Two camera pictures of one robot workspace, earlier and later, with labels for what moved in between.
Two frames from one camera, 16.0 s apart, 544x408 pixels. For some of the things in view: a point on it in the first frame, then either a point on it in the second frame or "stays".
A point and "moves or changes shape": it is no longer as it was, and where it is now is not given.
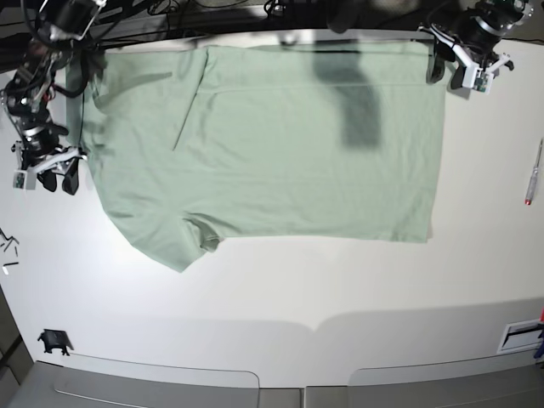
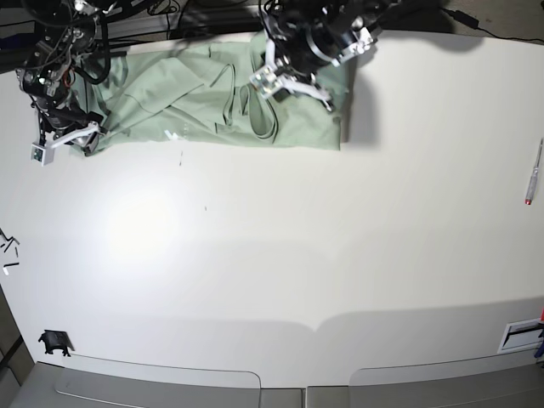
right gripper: x=475 y=42 -> x=302 y=50
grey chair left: x=54 y=385 stays
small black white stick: x=4 y=269 stays
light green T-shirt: x=193 y=144 moves or changes shape
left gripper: x=42 y=155 -> x=58 y=123
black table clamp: x=53 y=339 stays
